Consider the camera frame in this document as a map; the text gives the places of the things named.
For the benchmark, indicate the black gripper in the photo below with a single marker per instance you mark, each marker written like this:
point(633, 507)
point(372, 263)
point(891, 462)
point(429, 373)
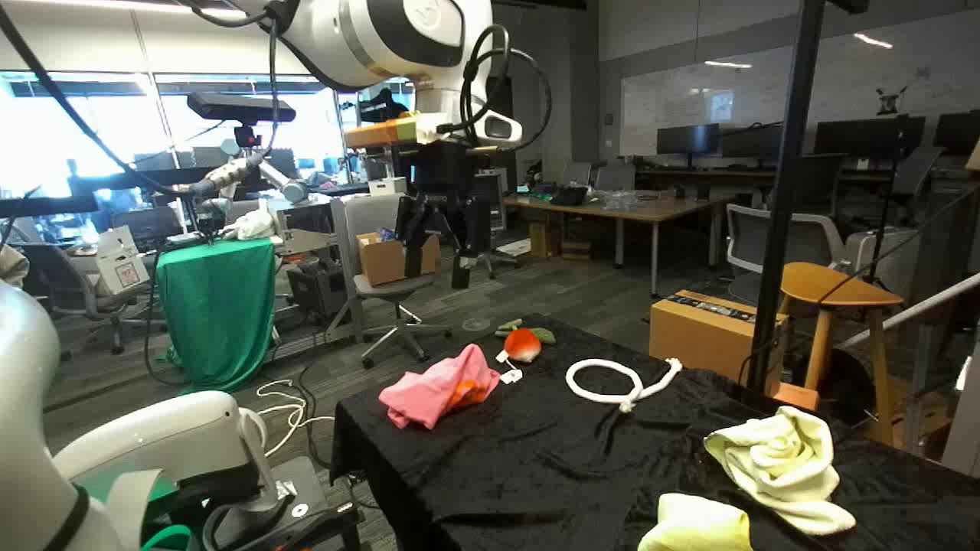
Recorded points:
point(448, 172)

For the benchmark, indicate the orange plush toy with tag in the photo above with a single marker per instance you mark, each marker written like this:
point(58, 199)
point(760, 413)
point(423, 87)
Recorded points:
point(525, 346)

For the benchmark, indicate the large pale yellow cloth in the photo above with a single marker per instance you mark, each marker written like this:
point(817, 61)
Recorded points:
point(782, 462)

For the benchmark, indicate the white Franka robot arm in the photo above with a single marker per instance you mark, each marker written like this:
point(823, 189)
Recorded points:
point(355, 39)

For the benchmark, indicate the small open cardboard box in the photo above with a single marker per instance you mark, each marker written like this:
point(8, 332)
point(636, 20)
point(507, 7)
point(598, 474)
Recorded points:
point(385, 262)

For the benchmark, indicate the grey swivel office chair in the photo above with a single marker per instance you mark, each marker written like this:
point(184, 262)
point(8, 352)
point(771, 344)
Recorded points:
point(355, 215)

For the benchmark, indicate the pink cloth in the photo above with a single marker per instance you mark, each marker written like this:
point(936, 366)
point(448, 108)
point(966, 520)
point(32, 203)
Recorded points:
point(440, 386)

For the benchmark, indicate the long wooden desk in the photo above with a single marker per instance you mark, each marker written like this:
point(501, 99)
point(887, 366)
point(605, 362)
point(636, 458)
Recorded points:
point(633, 209)

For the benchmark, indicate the black velvet tablecloth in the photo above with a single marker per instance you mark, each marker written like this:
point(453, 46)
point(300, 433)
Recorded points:
point(531, 460)

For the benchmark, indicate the green draped cloth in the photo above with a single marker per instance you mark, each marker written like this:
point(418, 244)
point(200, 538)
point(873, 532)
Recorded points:
point(214, 306)

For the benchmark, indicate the black computer monitor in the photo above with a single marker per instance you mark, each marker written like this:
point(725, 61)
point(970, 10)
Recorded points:
point(688, 138)
point(867, 138)
point(961, 129)
point(754, 141)

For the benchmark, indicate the cardboard box with black tape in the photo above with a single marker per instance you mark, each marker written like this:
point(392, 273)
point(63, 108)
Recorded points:
point(706, 336)

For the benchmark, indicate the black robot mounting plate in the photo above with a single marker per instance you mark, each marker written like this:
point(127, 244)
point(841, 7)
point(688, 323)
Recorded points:
point(306, 515)

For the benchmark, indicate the white labelled box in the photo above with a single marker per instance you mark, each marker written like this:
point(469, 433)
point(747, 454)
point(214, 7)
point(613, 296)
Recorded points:
point(120, 263)

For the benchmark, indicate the tall metal pole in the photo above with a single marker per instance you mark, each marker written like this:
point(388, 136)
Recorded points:
point(785, 203)

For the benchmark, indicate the small pale yellow cloth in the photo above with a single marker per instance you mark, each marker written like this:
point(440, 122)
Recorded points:
point(694, 524)

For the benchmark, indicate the light framed mesh office chair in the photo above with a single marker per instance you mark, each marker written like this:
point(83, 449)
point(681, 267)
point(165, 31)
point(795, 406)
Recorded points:
point(814, 238)

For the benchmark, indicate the wooden stool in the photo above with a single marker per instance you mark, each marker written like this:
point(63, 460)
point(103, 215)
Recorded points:
point(829, 282)

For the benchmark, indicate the white leaning rod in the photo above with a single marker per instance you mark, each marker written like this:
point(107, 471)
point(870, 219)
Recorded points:
point(919, 304)

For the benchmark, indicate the orange green wrist camera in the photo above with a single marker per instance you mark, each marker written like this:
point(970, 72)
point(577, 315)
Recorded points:
point(385, 133)

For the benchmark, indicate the black camera on tripod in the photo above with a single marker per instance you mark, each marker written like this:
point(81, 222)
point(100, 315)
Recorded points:
point(239, 108)

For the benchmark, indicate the black drone wall figure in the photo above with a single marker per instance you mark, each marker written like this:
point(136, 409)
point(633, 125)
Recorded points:
point(889, 99)

